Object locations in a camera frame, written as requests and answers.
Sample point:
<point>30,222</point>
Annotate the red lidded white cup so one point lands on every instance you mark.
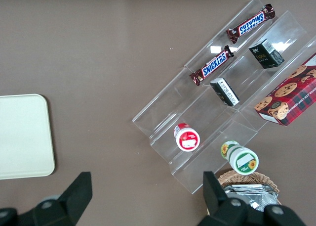
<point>187,139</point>

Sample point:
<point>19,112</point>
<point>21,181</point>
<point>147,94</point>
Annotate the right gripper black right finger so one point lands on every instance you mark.
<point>217,201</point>

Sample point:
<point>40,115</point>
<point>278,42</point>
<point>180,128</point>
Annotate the clear acrylic stepped shelf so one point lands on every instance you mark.
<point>172,97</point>

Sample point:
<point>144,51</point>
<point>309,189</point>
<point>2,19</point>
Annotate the cream plastic tray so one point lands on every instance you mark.
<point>22,137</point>

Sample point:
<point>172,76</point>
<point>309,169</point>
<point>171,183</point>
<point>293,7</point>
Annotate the Snickers chocolate bar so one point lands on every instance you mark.
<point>213,65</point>
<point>250,23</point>

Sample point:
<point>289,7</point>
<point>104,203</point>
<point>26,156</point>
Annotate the green sunflower white cup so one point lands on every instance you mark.
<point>243,161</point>

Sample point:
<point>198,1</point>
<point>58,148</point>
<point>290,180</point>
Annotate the light wicker basket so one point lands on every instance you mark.
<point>247,177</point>

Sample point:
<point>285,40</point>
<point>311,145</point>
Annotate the silver foil packet stack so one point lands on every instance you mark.
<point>247,192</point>

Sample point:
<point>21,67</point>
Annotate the red tartan cookie box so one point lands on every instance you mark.
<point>288,97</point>

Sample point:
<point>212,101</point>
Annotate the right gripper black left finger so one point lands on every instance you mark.
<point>71,201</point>

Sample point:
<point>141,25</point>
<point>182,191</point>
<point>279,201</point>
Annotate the small black carton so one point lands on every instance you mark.
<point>266,56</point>
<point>225,92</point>

